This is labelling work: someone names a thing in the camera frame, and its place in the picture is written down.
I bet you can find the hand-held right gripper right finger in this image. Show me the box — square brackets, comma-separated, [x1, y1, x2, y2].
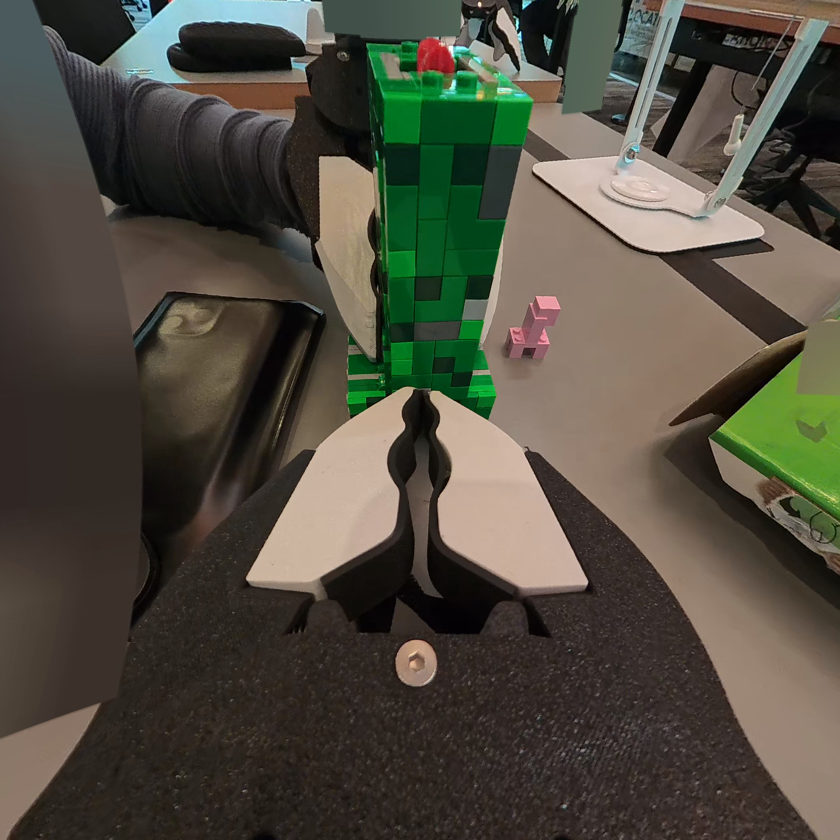
[423, 390, 589, 624]

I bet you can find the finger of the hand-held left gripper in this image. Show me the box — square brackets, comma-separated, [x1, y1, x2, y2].
[317, 156, 383, 365]
[478, 249, 506, 347]

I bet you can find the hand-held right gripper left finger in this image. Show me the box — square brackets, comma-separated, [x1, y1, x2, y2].
[246, 387, 421, 621]

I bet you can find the green lego tower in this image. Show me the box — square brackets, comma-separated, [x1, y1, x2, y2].
[346, 38, 534, 421]

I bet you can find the person's left forearm grey sleeve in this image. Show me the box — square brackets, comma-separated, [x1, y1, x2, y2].
[45, 26, 319, 245]

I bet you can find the pink lego pig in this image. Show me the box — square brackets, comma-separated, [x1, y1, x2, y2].
[504, 295, 563, 361]

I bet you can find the green lego set box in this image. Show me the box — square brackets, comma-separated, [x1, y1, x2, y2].
[669, 328, 840, 575]

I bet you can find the black knitted cloth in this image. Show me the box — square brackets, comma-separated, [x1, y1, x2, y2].
[166, 21, 309, 73]

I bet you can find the black plastic tray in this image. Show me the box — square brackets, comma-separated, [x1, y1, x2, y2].
[130, 290, 327, 621]

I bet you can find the black and white toy figure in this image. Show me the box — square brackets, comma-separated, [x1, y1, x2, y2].
[458, 0, 524, 73]

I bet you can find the light wooden table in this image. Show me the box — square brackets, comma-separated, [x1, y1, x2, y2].
[101, 0, 563, 104]

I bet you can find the white book stand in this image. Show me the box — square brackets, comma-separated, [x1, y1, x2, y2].
[532, 0, 832, 254]

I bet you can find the brown top black leg desk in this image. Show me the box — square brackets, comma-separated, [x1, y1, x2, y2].
[653, 0, 840, 158]

